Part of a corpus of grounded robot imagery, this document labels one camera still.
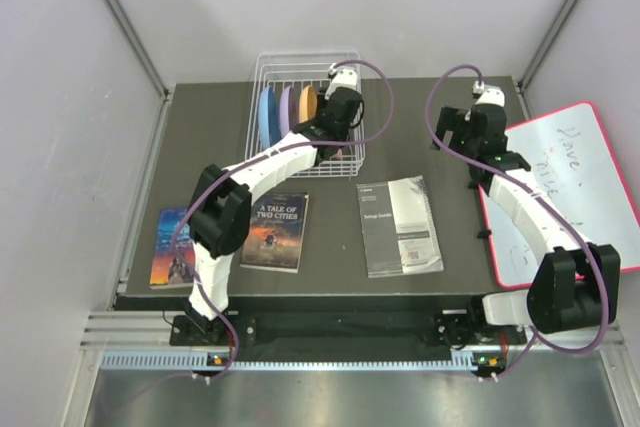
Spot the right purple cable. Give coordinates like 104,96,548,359
424,64,619,381

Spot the pink framed whiteboard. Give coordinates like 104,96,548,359
478,102,639,289

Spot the grey slotted cable duct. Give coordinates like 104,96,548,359
100,351,500,372

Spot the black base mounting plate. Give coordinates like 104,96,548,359
169,311,524,349

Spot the Tale of Two Cities book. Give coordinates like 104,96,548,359
240,193,309,273

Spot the aluminium frame rail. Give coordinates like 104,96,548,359
81,311,625,350

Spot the white wire dish rack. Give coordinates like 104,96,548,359
244,49,365,178

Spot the purple plate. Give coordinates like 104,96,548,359
279,86,297,138

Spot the purple cable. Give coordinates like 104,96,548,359
172,60,396,381
424,64,619,381

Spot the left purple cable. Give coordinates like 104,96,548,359
172,60,396,381

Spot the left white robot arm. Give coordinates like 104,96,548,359
185,87,362,344

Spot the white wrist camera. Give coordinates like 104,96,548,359
472,80,505,108
325,63,359,98

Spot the grey setup guide booklet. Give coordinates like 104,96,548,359
357,176,444,278

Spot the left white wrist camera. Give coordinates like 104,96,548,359
325,63,359,98

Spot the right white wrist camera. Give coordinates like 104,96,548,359
472,80,505,108

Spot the orange plate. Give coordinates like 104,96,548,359
298,85,317,123

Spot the blue fantasy cover book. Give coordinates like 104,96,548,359
149,207,195,290

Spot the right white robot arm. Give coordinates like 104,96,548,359
432,101,620,343

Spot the blue plate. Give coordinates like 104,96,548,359
258,86,281,150

